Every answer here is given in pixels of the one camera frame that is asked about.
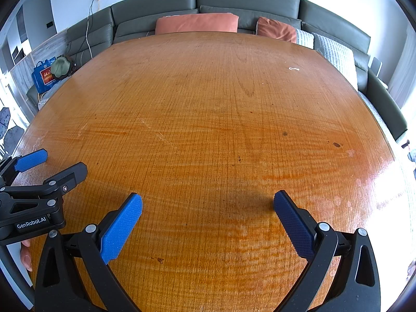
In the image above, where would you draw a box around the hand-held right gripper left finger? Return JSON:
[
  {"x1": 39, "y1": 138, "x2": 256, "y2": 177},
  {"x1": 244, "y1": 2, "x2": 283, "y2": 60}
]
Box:
[{"x1": 34, "y1": 192, "x2": 144, "y2": 312}]

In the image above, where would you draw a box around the dark open umbrella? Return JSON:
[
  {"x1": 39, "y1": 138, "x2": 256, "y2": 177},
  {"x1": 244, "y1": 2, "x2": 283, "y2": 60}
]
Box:
[
  {"x1": 0, "y1": 107, "x2": 13, "y2": 139},
  {"x1": 3, "y1": 126, "x2": 26, "y2": 148}
]

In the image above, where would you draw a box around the square orange cushion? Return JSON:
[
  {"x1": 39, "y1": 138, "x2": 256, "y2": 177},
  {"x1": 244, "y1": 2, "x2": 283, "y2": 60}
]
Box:
[{"x1": 256, "y1": 16, "x2": 298, "y2": 43}]

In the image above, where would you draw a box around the white quilted cushion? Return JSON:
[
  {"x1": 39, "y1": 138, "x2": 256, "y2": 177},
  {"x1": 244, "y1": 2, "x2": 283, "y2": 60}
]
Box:
[{"x1": 312, "y1": 32, "x2": 359, "y2": 91}]

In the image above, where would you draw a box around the grey chair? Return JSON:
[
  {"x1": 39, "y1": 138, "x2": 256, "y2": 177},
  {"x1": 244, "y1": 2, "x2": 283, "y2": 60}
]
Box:
[{"x1": 370, "y1": 57, "x2": 389, "y2": 89}]

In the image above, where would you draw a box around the white curtain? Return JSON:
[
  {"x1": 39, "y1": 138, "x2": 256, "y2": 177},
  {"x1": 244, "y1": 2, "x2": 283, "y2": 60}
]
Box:
[{"x1": 388, "y1": 23, "x2": 416, "y2": 114}]

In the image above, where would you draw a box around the white charging cable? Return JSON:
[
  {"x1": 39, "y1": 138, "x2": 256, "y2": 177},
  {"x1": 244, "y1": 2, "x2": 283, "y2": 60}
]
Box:
[{"x1": 85, "y1": 0, "x2": 101, "y2": 59}]

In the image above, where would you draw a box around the person's left hand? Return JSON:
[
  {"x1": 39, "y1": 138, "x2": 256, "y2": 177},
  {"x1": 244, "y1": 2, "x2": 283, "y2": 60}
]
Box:
[{"x1": 19, "y1": 239, "x2": 33, "y2": 272}]

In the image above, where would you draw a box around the green hat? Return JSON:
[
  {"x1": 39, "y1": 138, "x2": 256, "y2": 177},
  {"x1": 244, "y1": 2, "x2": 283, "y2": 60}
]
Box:
[{"x1": 50, "y1": 57, "x2": 73, "y2": 79}]

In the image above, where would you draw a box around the grey striped cushion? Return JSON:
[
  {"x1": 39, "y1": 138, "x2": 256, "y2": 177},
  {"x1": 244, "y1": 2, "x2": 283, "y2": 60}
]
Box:
[{"x1": 295, "y1": 28, "x2": 315, "y2": 49}]

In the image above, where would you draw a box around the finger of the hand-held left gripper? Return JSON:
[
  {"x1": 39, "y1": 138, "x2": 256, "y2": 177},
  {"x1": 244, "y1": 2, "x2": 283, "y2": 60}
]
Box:
[
  {"x1": 0, "y1": 161, "x2": 88, "y2": 223},
  {"x1": 0, "y1": 148, "x2": 49, "y2": 186}
]

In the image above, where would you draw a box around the long orange cushion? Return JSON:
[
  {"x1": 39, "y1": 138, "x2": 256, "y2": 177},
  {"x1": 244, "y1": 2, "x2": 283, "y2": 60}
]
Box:
[{"x1": 155, "y1": 13, "x2": 239, "y2": 35}]

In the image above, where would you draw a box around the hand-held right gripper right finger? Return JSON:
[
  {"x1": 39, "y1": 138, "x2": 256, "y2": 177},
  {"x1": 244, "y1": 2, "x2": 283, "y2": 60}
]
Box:
[{"x1": 273, "y1": 190, "x2": 381, "y2": 312}]

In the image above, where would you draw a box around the blue shopping bag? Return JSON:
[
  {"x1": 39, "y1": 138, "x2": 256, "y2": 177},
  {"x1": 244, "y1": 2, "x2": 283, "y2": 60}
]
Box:
[{"x1": 31, "y1": 59, "x2": 56, "y2": 93}]

